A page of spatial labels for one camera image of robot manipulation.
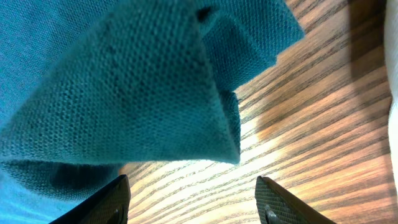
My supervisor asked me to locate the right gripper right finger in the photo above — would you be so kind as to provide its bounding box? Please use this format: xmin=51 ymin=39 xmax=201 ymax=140
xmin=254 ymin=176 xmax=335 ymax=224

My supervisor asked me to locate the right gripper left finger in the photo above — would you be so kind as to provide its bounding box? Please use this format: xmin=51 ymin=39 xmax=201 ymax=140
xmin=50 ymin=175 xmax=131 ymax=224

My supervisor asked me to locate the blue t-shirt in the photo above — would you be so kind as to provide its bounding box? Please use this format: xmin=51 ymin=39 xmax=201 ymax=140
xmin=1 ymin=0 xmax=304 ymax=223

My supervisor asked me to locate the white garment pile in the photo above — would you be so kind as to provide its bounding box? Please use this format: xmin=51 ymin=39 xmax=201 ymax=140
xmin=384 ymin=0 xmax=397 ymax=187

